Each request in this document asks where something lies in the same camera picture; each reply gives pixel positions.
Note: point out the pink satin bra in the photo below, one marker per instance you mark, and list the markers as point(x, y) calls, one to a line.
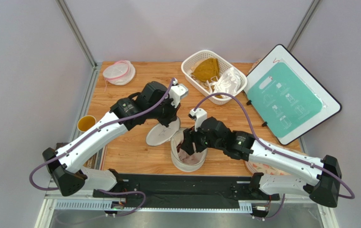
point(187, 159)

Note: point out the patterned mug with tea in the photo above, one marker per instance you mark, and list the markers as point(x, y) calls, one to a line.
point(85, 123)

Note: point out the white plastic basket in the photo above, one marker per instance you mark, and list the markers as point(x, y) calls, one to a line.
point(201, 86)

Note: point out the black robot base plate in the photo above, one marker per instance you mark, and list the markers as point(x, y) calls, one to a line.
point(189, 192)

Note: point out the white teal folding board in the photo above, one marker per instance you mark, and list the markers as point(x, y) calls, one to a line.
point(288, 98)

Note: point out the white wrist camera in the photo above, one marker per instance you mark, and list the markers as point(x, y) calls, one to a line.
point(199, 116)
point(177, 92)

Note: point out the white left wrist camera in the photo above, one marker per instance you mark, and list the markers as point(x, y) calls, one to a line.
point(177, 92)

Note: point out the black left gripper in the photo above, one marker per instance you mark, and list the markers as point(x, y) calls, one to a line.
point(173, 114)

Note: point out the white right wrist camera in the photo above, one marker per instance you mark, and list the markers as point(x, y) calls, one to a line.
point(199, 116)

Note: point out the white bra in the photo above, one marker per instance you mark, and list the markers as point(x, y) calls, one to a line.
point(229, 82)

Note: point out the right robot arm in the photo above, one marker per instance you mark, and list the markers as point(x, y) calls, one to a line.
point(307, 176)

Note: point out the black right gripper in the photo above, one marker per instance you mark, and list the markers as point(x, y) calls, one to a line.
point(192, 139)

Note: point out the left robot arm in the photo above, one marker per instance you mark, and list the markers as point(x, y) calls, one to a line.
point(66, 164)

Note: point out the mustard yellow bra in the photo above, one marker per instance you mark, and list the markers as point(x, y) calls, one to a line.
point(212, 70)

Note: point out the white pink-trimmed mesh laundry bag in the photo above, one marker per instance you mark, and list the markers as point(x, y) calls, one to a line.
point(119, 74)

